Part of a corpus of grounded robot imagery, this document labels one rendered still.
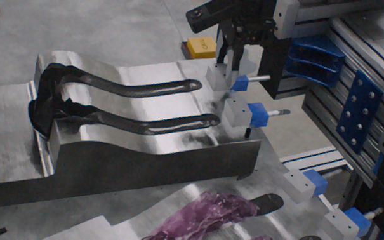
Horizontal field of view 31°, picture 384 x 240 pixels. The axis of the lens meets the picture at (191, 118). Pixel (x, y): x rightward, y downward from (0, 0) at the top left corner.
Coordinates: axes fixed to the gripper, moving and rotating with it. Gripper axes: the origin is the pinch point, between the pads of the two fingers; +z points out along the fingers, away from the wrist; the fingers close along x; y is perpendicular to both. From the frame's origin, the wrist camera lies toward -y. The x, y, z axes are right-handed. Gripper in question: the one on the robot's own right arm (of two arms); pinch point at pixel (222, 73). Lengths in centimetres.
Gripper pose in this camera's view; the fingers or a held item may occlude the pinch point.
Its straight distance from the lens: 138.5
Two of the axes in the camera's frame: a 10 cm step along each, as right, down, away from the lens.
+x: -3.0, -6.5, 7.0
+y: 9.4, -1.0, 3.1
